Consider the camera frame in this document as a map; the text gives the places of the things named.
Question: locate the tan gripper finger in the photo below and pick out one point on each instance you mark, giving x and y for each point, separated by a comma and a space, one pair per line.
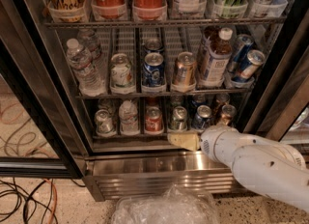
186, 140

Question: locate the green soda can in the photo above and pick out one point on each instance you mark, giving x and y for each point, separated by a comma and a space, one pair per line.
178, 120

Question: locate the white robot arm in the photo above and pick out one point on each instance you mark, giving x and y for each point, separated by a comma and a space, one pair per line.
266, 167

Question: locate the blue can shelf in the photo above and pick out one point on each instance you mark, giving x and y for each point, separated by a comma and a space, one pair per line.
202, 118
198, 100
153, 70
153, 45

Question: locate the red cola can bottom shelf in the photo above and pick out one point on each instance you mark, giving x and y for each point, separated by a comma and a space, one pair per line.
153, 119

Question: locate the rear blue can bottom shelf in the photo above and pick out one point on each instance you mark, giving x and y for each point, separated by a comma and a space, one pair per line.
198, 100

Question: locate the rear green can bottom shelf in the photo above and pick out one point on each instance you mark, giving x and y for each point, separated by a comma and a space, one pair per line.
176, 101

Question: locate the copper can shelf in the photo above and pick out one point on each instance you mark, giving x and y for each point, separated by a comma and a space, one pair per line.
226, 115
220, 100

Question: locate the rear copper can bottom shelf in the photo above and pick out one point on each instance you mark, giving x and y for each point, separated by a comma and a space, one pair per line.
220, 100

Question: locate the small water bottle bottom shelf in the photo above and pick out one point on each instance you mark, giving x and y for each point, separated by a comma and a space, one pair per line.
128, 115

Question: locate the gold can middle shelf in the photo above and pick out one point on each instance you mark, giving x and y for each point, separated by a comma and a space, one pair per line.
184, 68

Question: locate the blue can middle shelf front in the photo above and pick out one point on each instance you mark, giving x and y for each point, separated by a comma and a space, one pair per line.
153, 70

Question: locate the white green can bottom left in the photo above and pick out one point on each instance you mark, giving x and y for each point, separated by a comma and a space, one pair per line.
104, 122

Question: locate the right glass fridge door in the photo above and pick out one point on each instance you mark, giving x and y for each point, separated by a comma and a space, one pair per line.
281, 94

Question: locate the glass fridge door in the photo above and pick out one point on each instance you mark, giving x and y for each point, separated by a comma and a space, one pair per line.
31, 145
281, 94

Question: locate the white green can middle shelf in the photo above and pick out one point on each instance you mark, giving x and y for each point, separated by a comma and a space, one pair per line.
121, 71

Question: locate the blue silver can rear right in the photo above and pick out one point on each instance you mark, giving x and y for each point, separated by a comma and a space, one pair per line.
241, 46

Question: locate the blue silver can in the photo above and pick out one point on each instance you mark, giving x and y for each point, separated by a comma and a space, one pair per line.
241, 46
252, 61

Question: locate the blue can middle shelf rear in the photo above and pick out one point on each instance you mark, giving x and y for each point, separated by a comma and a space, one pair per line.
153, 45

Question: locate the stainless steel fridge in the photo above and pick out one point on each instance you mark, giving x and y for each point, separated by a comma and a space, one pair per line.
117, 165

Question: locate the blue silver can front right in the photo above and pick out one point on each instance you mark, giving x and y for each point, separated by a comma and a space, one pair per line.
252, 61

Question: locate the water bottle middle shelf front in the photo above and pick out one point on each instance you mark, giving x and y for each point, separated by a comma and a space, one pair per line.
85, 71

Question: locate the water bottle middle shelf rear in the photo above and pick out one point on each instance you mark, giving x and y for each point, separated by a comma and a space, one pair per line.
89, 38

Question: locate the left glass fridge door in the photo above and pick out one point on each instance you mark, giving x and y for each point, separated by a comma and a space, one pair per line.
31, 145

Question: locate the clear plastic bag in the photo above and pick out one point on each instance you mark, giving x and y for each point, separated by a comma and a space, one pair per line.
175, 206

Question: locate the tea bottle white cap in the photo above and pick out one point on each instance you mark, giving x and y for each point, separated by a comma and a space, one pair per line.
218, 51

